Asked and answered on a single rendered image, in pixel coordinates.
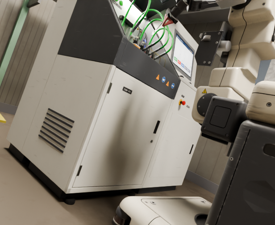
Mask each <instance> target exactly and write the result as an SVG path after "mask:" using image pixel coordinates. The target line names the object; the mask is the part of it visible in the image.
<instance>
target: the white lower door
mask: <svg viewBox="0 0 275 225"><path fill-rule="evenodd" d="M171 101H172V99H170V98H169V97H167V96H165V95H163V94H162V93H160V92H158V91H156V90H154V89H153V88H151V87H149V86H147V85H146V84H144V83H142V82H141V81H139V80H137V79H135V78H134V77H132V76H130V75H128V74H126V73H125V72H123V71H121V70H119V69H118V68H115V71H114V73H113V76H112V79H111V82H110V84H109V87H108V90H107V92H106V95H105V98H104V101H103V103H102V106H101V109H100V112H99V115H98V117H97V120H96V123H95V125H94V128H93V131H92V134H91V136H90V139H89V142H88V144H87V147H86V150H85V152H84V155H83V158H82V161H81V164H80V166H79V169H78V172H77V175H76V177H75V180H74V183H73V185H72V187H73V188H75V187H94V186H113V185H132V184H142V181H143V179H144V176H145V173H146V170H147V168H148V165H149V162H150V159H151V156H152V154H153V151H154V148H155V145H156V143H157V140H158V137H159V135H160V132H161V129H162V126H163V123H164V121H165V118H166V115H167V112H168V109H169V107H170V104H171Z"/></svg>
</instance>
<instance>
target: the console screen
mask: <svg viewBox="0 0 275 225"><path fill-rule="evenodd" d="M173 39H174V43H173V47H172V51H171V62H172V63H173V65H174V67H175V69H176V70H177V71H179V72H180V73H181V74H182V75H184V76H185V77H186V78H187V79H188V80H190V81H191V80H192V70H193V63H194V56H195V50H194V49H193V48H192V47H191V46H190V44H189V43H188V42H187V41H186V40H185V39H184V38H183V36H182V35H181V34H180V33H179V32H178V31H177V30H176V28H175V32H174V38H173Z"/></svg>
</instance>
